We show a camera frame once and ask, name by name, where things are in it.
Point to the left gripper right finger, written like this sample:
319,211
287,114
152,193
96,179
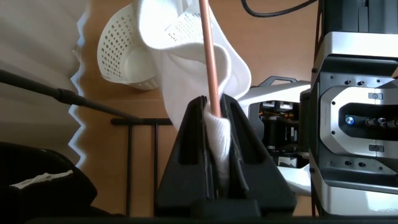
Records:
267,193

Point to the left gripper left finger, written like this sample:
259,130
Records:
183,186

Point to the black shorts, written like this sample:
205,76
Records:
46,196

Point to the pink clothes hanger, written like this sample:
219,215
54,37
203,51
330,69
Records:
210,62

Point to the beige curtain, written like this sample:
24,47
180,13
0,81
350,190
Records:
37,46

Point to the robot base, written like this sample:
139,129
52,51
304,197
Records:
357,140

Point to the white printed t-shirt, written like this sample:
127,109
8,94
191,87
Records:
186,62

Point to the black clothes rack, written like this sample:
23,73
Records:
68,97

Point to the white laundry basket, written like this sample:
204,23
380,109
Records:
121,56

